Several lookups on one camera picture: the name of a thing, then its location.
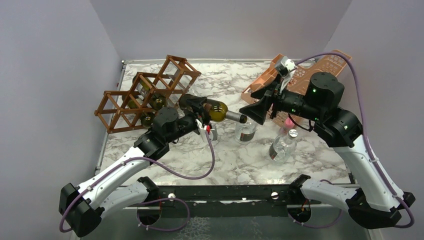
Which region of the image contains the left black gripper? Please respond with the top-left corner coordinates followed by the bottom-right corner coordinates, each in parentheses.
top-left (166, 97), bottom-right (212, 144)

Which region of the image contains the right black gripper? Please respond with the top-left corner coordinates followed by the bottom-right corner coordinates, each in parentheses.
top-left (239, 72), bottom-right (324, 125)

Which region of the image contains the olive wine bottle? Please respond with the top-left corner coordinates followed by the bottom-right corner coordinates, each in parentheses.
top-left (178, 94), bottom-right (248, 124)

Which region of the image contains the dark green wine bottle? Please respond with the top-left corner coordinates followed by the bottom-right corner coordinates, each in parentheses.
top-left (132, 74), bottom-right (169, 112)

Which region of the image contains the green wine bottle cream label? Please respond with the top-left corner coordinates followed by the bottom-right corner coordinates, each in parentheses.
top-left (121, 93), bottom-right (156, 129)

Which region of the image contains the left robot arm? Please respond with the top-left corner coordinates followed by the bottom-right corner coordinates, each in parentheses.
top-left (59, 94), bottom-right (212, 237)

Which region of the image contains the clear bottle with label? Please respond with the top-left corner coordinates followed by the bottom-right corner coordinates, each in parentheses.
top-left (234, 118), bottom-right (258, 144)

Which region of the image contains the clear bottle pink cap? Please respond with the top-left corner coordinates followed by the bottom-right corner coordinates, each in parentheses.
top-left (279, 118), bottom-right (295, 135)

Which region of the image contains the clear bottle silver cap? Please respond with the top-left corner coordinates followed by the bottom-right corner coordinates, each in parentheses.
top-left (163, 62), bottom-right (202, 94)

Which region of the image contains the brown wooden wine rack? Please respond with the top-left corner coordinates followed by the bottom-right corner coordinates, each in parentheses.
top-left (94, 55), bottom-right (198, 134)

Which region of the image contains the peach plastic tiered basket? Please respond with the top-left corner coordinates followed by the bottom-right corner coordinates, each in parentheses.
top-left (259, 51), bottom-right (362, 138)

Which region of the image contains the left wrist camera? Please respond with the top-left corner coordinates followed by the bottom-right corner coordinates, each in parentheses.
top-left (195, 119), bottom-right (218, 142)

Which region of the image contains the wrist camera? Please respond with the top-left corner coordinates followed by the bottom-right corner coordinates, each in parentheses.
top-left (195, 119), bottom-right (218, 142)
top-left (274, 56), bottom-right (297, 93)

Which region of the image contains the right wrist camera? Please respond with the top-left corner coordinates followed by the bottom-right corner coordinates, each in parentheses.
top-left (274, 56), bottom-right (297, 93)

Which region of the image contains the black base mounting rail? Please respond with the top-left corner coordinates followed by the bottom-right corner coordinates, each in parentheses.
top-left (136, 184), bottom-right (306, 218)

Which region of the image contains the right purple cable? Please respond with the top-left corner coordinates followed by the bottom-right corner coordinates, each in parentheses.
top-left (288, 51), bottom-right (416, 229)

